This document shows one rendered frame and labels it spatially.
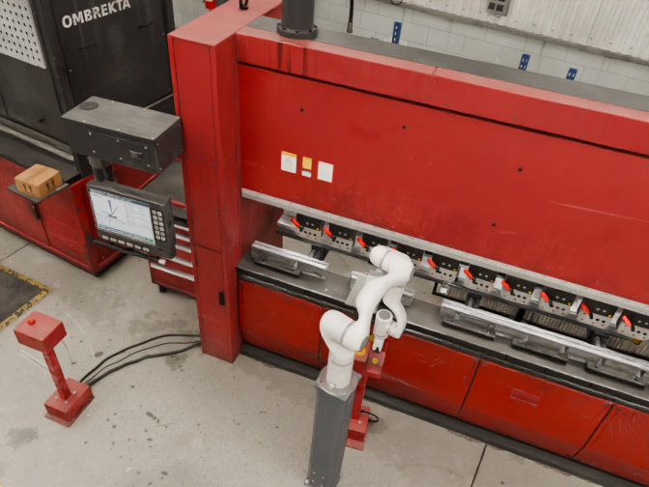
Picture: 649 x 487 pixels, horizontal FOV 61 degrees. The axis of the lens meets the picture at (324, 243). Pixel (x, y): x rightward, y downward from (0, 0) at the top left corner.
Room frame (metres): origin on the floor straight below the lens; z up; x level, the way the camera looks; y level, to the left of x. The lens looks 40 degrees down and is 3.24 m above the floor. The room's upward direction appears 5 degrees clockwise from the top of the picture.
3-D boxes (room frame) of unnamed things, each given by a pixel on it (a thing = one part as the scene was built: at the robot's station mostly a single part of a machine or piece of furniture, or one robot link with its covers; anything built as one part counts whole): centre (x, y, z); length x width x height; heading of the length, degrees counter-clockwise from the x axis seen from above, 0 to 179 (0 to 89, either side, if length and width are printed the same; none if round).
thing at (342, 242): (2.46, -0.10, 1.26); 0.15 x 0.09 x 0.17; 73
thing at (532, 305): (2.57, -0.79, 0.93); 2.30 x 0.14 x 0.10; 73
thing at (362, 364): (2.02, -0.30, 0.75); 0.20 x 0.16 x 0.18; 79
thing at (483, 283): (2.23, -0.86, 1.26); 0.15 x 0.09 x 0.17; 73
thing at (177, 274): (3.18, 1.01, 0.50); 0.50 x 0.50 x 1.00; 73
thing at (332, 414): (1.64, -0.13, 0.50); 0.18 x 0.18 x 1.00; 64
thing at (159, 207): (2.23, 1.00, 1.42); 0.45 x 0.12 x 0.36; 75
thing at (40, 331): (1.96, 1.55, 0.41); 0.25 x 0.20 x 0.83; 163
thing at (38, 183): (2.99, 1.97, 1.04); 0.30 x 0.26 x 0.12; 64
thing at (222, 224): (2.86, 0.56, 1.15); 0.85 x 0.25 x 2.30; 163
